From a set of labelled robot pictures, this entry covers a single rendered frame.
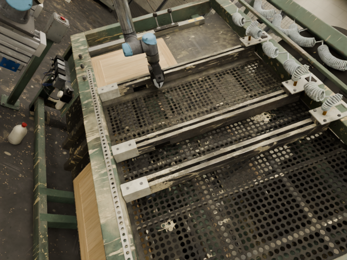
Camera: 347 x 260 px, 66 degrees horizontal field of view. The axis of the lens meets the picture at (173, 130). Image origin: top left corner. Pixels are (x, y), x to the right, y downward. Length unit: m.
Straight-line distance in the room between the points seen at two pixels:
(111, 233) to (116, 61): 1.27
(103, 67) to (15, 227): 1.21
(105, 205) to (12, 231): 0.91
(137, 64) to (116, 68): 0.15
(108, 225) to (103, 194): 0.15
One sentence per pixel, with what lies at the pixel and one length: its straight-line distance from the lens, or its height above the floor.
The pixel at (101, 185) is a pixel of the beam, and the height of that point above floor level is 0.85.
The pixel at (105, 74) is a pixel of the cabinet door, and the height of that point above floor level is 0.95.
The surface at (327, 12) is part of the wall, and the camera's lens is 7.55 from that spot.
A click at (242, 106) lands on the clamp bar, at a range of 1.53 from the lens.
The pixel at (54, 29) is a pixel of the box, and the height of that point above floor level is 0.85.
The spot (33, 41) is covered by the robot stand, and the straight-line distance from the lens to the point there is 1.73.
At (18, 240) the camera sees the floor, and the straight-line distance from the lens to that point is 2.06.
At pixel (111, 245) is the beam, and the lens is 1.22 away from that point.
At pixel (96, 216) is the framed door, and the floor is 0.45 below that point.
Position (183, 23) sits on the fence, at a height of 1.50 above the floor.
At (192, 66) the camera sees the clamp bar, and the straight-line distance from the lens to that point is 1.81.
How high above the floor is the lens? 1.74
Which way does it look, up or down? 23 degrees down
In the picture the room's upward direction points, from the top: 46 degrees clockwise
